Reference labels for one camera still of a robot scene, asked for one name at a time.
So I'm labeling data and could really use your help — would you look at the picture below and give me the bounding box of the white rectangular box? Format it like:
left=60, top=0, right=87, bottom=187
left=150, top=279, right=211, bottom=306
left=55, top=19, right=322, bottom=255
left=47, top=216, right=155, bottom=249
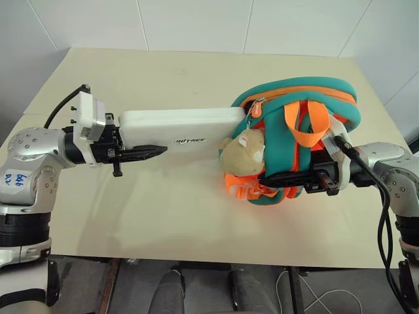
left=118, top=107, right=247, bottom=163

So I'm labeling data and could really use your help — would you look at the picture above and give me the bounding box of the black metal table leg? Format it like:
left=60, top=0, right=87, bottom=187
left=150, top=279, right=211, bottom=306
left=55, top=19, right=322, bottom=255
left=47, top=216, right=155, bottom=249
left=287, top=266, right=303, bottom=314

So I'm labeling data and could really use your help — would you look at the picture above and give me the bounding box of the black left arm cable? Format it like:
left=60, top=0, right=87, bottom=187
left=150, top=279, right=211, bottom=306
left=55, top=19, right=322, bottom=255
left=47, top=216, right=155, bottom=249
left=43, top=84, right=91, bottom=129

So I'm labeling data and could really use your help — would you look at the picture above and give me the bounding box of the beige plush hamster charm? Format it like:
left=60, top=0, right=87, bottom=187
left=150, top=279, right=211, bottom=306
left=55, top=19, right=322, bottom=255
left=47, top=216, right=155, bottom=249
left=218, top=128, right=266, bottom=179

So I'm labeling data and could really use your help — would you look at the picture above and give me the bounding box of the white label with blue writing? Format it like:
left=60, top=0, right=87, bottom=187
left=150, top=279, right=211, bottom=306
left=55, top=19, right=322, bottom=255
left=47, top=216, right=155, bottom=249
left=0, top=166, right=34, bottom=198

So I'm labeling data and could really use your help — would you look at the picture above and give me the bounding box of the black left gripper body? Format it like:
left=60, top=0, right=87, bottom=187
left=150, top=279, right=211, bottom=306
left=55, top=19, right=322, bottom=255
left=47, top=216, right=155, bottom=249
left=89, top=113, right=126, bottom=178

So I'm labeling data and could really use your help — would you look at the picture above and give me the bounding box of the orange and teal backpack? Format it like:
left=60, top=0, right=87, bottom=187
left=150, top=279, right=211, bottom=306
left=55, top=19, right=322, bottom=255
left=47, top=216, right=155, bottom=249
left=217, top=76, right=361, bottom=207

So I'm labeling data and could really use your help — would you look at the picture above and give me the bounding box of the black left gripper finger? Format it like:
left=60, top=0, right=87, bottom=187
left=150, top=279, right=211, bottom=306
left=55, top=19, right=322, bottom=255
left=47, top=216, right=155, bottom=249
left=120, top=144, right=169, bottom=162

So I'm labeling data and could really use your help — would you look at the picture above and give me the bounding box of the thin white floor cable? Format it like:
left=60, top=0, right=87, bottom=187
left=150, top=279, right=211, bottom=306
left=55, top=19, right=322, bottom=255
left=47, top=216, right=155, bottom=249
left=276, top=268, right=365, bottom=314

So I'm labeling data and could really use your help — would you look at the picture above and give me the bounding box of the dark rounded shape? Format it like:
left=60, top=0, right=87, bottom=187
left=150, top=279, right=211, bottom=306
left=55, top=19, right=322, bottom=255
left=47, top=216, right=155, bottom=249
left=156, top=266, right=188, bottom=314

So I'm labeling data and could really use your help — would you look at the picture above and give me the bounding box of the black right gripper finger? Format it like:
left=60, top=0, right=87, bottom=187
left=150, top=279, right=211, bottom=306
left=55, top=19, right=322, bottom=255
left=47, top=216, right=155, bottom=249
left=257, top=169, right=316, bottom=190

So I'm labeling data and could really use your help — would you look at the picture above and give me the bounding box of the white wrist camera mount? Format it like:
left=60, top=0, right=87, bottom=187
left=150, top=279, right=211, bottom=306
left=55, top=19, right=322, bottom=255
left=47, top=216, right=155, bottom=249
left=69, top=91, right=106, bottom=165
left=321, top=125, right=354, bottom=191

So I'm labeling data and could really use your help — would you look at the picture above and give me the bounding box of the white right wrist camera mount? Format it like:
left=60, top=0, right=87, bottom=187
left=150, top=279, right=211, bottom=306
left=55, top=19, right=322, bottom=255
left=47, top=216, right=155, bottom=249
left=321, top=125, right=354, bottom=191

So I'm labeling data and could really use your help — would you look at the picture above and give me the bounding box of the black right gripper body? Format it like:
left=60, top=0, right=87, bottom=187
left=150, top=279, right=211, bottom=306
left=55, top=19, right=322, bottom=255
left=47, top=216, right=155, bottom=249
left=303, top=150, right=341, bottom=197

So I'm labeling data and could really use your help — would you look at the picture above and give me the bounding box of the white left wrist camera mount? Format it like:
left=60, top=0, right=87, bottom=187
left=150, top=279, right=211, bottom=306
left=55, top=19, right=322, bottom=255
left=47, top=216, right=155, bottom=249
left=69, top=91, right=106, bottom=165

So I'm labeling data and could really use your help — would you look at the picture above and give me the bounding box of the rusty brown metal bar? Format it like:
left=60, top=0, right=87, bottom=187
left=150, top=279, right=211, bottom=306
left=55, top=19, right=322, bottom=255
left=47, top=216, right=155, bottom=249
left=97, top=258, right=120, bottom=314

